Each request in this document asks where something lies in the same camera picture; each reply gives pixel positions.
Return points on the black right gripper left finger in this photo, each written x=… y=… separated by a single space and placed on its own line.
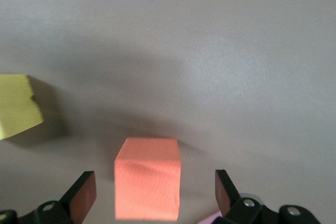
x=73 y=203

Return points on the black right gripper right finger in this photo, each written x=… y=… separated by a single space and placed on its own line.
x=236 y=208

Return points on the orange foam cube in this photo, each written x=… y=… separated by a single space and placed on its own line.
x=147 y=182

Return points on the pink foam cube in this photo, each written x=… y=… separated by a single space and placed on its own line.
x=210 y=220

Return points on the yellow foam cube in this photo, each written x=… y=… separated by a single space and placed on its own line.
x=18 y=108

